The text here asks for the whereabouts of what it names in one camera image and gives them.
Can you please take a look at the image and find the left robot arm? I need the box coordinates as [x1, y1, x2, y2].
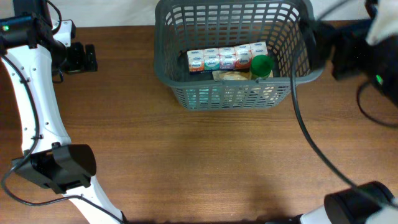
[1, 0, 126, 223]

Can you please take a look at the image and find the brown paper bag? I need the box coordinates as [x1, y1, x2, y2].
[212, 70, 256, 81]

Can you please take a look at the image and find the green-lidded glass jar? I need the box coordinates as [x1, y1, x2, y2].
[250, 55, 274, 80]

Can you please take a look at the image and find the multipack of tissue packets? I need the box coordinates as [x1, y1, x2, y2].
[187, 42, 268, 73]

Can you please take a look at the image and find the grey plastic shopping basket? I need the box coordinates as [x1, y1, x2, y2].
[154, 0, 319, 110]

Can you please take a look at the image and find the teal snack packet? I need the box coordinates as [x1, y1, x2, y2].
[187, 88, 217, 109]

